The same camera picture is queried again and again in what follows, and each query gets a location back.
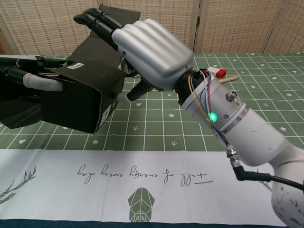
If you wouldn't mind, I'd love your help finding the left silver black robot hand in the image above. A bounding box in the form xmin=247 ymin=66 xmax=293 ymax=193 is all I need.
xmin=0 ymin=54 xmax=72 ymax=102

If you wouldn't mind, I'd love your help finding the short wooden pencil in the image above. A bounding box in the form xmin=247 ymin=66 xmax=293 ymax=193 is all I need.
xmin=218 ymin=75 xmax=238 ymax=84

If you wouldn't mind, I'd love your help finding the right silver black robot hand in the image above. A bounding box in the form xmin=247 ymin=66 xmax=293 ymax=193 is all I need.
xmin=73 ymin=8 xmax=194 ymax=103

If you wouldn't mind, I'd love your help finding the white red eraser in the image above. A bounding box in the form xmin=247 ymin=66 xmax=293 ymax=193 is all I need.
xmin=207 ymin=67 xmax=226 ymax=78

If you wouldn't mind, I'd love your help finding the black foldable paper box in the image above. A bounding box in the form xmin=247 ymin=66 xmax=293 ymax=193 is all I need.
xmin=0 ymin=4 xmax=141 ymax=133

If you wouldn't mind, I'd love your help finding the woven folding screen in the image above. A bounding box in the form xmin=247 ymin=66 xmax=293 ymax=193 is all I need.
xmin=0 ymin=0 xmax=304 ymax=57

